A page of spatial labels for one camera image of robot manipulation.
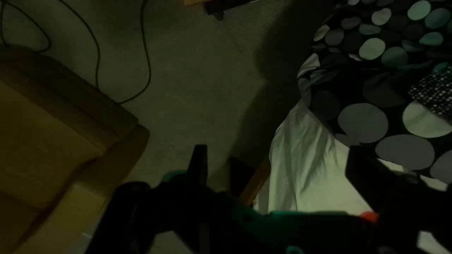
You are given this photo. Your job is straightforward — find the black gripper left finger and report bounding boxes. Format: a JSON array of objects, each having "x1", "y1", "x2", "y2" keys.
[{"x1": 187, "y1": 142, "x2": 212, "y2": 190}]

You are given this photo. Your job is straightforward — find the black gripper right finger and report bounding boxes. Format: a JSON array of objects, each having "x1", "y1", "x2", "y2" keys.
[{"x1": 346, "y1": 144, "x2": 393, "y2": 214}]

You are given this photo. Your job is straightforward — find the white pillow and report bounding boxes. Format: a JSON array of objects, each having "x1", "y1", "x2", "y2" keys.
[{"x1": 253, "y1": 96, "x2": 451, "y2": 254}]

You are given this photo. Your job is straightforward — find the black polka dot blanket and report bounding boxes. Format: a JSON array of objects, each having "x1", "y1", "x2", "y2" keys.
[{"x1": 295, "y1": 0, "x2": 452, "y2": 186}]

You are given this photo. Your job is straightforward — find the black speckled cushion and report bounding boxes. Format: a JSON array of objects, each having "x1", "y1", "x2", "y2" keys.
[{"x1": 407, "y1": 69, "x2": 452, "y2": 120}]

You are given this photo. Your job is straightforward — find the cardboard box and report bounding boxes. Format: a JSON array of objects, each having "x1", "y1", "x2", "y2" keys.
[{"x1": 0, "y1": 44, "x2": 153, "y2": 254}]

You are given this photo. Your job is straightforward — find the wooden bunk bed frame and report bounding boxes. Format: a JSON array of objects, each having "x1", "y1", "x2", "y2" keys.
[{"x1": 237, "y1": 155, "x2": 273, "y2": 209}]

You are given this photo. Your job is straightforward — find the thin black floor cable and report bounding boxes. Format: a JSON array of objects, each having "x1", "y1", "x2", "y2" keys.
[
  {"x1": 0, "y1": 0, "x2": 54, "y2": 54},
  {"x1": 58, "y1": 0, "x2": 103, "y2": 90},
  {"x1": 116, "y1": 0, "x2": 154, "y2": 106}
]

